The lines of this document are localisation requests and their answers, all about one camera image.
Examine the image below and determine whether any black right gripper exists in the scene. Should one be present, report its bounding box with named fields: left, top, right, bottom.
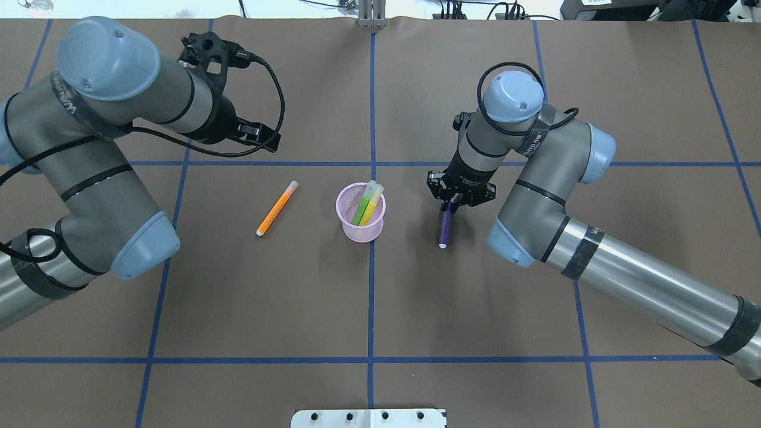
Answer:
left=426, top=152, right=496, bottom=212

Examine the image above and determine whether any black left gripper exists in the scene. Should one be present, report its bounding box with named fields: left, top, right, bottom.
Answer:
left=196, top=95, right=282, bottom=153

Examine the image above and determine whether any purple marker pen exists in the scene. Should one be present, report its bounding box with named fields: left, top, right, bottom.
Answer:
left=438, top=201, right=454, bottom=249

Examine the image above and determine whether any orange highlighter pen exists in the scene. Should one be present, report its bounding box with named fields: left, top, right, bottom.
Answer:
left=256, top=181, right=299, bottom=237

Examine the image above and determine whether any yellow highlighter pen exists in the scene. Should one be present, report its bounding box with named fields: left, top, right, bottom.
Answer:
left=361, top=184, right=384, bottom=226

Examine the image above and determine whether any green highlighter pen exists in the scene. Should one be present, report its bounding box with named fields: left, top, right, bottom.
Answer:
left=351, top=181, right=378, bottom=226

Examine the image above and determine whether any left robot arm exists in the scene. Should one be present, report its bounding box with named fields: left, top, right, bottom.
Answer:
left=1, top=16, right=284, bottom=328

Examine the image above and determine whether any pink mesh pen holder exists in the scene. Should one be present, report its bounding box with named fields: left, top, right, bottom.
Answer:
left=335, top=181, right=386, bottom=243

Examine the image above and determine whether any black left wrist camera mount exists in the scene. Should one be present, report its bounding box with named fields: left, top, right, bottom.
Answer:
left=178, top=32, right=261, bottom=84

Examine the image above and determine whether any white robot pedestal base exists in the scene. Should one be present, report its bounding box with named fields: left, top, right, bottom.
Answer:
left=290, top=408, right=448, bottom=427

